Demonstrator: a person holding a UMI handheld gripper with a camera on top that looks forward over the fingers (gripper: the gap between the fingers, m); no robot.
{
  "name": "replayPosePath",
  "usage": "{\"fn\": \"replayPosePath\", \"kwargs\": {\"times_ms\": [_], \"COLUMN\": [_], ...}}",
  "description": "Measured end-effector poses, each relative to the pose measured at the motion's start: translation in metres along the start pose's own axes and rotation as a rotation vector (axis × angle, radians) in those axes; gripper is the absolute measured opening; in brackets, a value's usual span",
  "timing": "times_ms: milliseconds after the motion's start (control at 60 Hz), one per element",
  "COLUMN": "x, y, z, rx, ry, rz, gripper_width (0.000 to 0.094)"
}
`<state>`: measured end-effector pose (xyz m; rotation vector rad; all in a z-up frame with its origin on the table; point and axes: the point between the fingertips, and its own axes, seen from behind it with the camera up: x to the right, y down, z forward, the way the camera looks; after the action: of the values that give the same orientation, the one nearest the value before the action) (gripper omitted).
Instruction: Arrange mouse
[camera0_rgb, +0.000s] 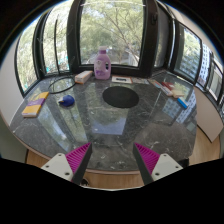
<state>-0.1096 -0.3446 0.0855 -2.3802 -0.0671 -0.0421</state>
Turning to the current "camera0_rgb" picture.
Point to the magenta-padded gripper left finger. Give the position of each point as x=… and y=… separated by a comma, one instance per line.
x=76, y=159

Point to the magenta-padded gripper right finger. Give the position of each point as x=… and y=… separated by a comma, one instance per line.
x=149, y=159

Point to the blue and white computer mouse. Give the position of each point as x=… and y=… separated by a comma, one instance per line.
x=67, y=100

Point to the round black mouse pad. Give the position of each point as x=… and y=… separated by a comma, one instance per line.
x=120, y=97

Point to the small blue box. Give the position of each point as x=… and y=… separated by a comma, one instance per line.
x=182, y=102

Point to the yellow and purple book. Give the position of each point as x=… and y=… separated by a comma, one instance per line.
x=35, y=104

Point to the small white book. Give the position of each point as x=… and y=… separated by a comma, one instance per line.
x=177, y=94

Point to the teal and orange book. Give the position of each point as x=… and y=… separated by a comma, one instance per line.
x=159, y=85

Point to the colourful printed pamphlet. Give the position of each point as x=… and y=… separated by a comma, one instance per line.
x=140, y=80

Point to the white and orange carton box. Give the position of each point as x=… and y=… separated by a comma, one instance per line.
x=83, y=77

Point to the white framed picture card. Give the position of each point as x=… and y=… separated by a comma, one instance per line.
x=121, y=79

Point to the purple detergent bottle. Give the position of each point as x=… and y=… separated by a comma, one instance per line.
x=102, y=66

